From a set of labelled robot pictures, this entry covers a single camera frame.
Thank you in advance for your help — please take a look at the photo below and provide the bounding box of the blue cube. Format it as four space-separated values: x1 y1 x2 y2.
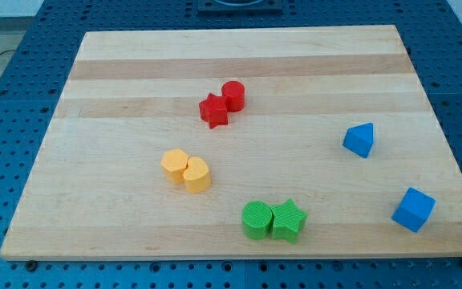
391 187 436 233

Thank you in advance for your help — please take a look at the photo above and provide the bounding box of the blue triangle block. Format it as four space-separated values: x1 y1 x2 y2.
342 123 375 158

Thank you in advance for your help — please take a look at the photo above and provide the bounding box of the red star block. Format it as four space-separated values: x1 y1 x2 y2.
199 93 229 129

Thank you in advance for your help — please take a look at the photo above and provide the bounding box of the yellow heart block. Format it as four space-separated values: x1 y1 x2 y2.
183 157 211 193

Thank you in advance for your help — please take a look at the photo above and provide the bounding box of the red cylinder block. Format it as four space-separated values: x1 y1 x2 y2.
221 80 245 112

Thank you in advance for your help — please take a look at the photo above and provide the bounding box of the yellow hexagon block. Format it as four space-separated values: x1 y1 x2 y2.
160 149 189 185

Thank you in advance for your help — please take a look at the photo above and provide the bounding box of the wooden board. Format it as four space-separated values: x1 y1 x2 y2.
0 25 462 261

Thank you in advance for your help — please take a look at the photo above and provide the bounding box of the green cylinder block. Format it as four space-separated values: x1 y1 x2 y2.
241 201 273 240

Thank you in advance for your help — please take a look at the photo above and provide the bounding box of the green star block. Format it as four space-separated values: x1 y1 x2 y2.
270 198 307 244

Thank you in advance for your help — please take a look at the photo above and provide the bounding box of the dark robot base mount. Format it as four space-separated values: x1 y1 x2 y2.
196 0 284 14

